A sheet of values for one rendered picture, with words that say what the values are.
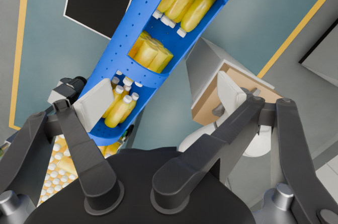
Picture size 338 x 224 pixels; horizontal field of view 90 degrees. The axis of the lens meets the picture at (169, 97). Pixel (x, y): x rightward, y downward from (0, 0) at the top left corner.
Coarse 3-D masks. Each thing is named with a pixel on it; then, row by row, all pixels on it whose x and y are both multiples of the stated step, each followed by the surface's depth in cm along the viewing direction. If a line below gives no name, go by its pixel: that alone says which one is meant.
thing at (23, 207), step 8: (8, 192) 7; (0, 200) 7; (8, 200) 7; (16, 200) 7; (24, 200) 7; (0, 208) 7; (8, 208) 7; (16, 208) 7; (24, 208) 7; (32, 208) 8; (0, 216) 7; (8, 216) 7; (16, 216) 7; (24, 216) 7
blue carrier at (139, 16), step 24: (144, 0) 55; (216, 0) 69; (120, 24) 63; (144, 24) 56; (120, 48) 61; (168, 48) 82; (96, 72) 69; (144, 72) 63; (168, 72) 76; (144, 96) 89
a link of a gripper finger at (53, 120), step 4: (72, 104) 16; (72, 108) 15; (48, 116) 14; (52, 116) 14; (56, 116) 14; (48, 120) 14; (52, 120) 13; (56, 120) 14; (48, 124) 13; (52, 124) 14; (56, 124) 14; (44, 128) 13; (48, 128) 14; (52, 128) 14; (56, 128) 14; (60, 128) 14; (48, 132) 14; (52, 132) 14; (56, 132) 14; (60, 132) 14; (48, 136) 14; (52, 136) 14
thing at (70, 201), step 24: (120, 168) 8; (144, 168) 8; (72, 192) 7; (120, 192) 7; (144, 192) 7; (192, 192) 6; (216, 192) 6; (48, 216) 6; (72, 216) 6; (96, 216) 6; (120, 216) 6; (144, 216) 6; (168, 216) 6; (192, 216) 6; (216, 216) 6; (240, 216) 6
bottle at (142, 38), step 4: (140, 36) 66; (144, 36) 70; (136, 40) 66; (140, 40) 66; (144, 40) 66; (136, 44) 66; (140, 44) 67; (132, 48) 67; (136, 48) 67; (132, 52) 68; (136, 52) 69; (132, 56) 69
